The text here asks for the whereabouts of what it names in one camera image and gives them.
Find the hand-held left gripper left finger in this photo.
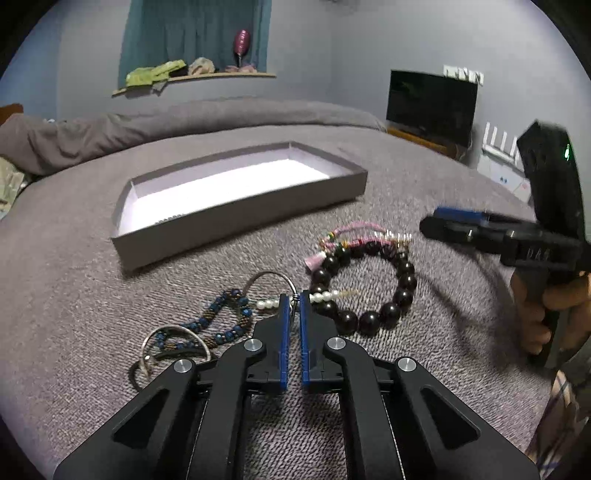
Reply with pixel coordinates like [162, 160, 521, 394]
[53, 293, 291, 480]

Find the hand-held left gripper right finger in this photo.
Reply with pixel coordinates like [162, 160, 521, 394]
[299, 290, 541, 480]

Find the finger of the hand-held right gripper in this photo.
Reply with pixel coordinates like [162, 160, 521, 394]
[434, 206, 539, 232]
[419, 216, 509, 259]

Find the pearl strand key ring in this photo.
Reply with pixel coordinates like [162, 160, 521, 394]
[242, 270, 361, 311]

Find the dark round bead bracelet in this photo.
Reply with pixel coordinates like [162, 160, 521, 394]
[308, 240, 419, 337]

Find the blue bead bracelet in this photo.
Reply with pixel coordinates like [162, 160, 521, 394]
[152, 288, 256, 349]

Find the pink bead bracelet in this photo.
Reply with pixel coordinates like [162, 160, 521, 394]
[305, 222, 414, 271]

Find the grey cardboard box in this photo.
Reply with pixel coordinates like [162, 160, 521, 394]
[110, 141, 369, 273]

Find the person's right hand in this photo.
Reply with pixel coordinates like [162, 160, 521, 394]
[512, 272, 591, 357]

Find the white low cabinet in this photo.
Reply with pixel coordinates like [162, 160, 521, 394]
[478, 152, 532, 204]

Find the white router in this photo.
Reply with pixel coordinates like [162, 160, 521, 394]
[480, 122, 522, 164]

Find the wooden television stand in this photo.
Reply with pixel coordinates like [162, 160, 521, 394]
[387, 127, 462, 160]

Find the black television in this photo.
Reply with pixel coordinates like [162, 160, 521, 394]
[385, 69, 478, 144]

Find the plaid clothing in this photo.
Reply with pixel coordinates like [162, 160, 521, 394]
[526, 369, 591, 467]

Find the grey bed cover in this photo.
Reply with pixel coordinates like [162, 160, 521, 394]
[0, 124, 568, 480]

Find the grey blanket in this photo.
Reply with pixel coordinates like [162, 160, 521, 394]
[0, 98, 386, 176]

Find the wooden window sill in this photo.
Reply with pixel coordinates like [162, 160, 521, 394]
[112, 71, 277, 97]

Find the beige cloth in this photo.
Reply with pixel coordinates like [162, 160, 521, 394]
[187, 56, 217, 76]

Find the green cloth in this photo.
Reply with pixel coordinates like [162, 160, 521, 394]
[126, 60, 188, 90]

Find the green pillow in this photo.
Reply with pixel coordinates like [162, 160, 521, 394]
[0, 156, 33, 220]

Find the teal curtain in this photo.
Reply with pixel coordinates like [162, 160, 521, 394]
[119, 0, 272, 88]

